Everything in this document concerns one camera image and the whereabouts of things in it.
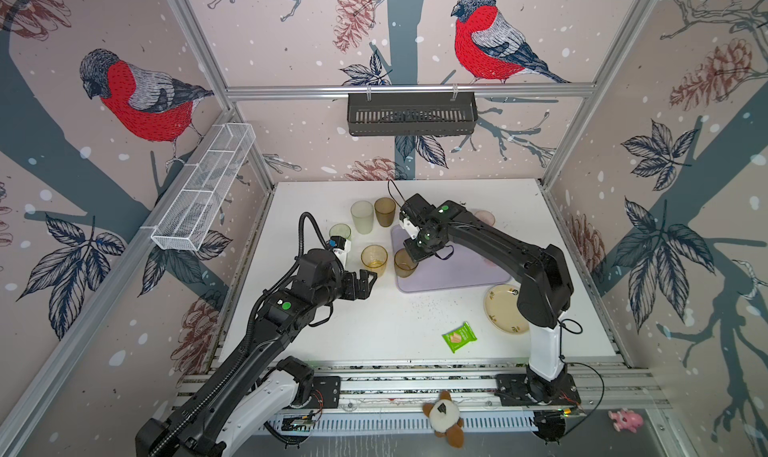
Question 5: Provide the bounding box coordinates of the amber textured glass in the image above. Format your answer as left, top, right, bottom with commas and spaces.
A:
360, 245, 388, 277

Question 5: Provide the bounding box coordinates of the pink textured glass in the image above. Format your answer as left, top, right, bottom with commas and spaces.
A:
474, 210, 496, 227

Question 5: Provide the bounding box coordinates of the brown tall glass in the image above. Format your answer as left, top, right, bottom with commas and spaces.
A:
394, 249, 418, 278

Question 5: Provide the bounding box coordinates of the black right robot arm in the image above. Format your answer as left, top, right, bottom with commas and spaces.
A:
400, 194, 574, 403

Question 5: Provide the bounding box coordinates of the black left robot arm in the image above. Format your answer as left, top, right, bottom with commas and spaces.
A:
135, 249, 378, 456

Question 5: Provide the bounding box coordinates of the lilac plastic tray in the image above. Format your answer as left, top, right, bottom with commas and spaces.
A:
396, 244, 511, 293

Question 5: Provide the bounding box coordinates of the light green short glass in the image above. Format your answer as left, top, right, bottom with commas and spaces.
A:
329, 223, 352, 241

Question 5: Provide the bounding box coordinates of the yellow clear glass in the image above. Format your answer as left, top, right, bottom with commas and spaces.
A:
374, 197, 397, 228

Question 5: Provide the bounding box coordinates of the pale green tall glass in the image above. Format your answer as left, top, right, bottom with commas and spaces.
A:
350, 201, 375, 235

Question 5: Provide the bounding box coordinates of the cream patterned plate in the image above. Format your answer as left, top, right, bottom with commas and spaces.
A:
483, 284, 530, 335

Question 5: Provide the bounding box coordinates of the green snack packet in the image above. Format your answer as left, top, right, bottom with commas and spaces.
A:
442, 322, 477, 354

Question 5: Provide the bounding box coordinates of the plush dog toy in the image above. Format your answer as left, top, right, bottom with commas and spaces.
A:
422, 390, 465, 448

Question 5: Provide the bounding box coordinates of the pink plush toy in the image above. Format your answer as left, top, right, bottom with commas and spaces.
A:
608, 409, 644, 433

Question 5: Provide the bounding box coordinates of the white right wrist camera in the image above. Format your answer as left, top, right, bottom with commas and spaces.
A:
400, 215, 419, 239

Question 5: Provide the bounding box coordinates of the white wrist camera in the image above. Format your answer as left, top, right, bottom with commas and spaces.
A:
328, 235, 351, 268
400, 215, 419, 239

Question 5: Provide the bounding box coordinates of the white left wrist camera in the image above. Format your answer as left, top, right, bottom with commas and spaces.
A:
328, 235, 351, 268

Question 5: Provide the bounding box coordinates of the black corrugated cable hose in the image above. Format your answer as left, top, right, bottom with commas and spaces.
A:
134, 212, 328, 457

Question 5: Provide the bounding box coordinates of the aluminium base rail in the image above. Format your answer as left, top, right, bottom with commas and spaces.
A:
173, 360, 667, 413

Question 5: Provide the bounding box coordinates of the black wall basket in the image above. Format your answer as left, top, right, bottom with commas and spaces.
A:
347, 92, 478, 137

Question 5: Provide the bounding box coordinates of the white wire mesh basket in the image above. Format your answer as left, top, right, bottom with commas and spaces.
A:
152, 123, 255, 252

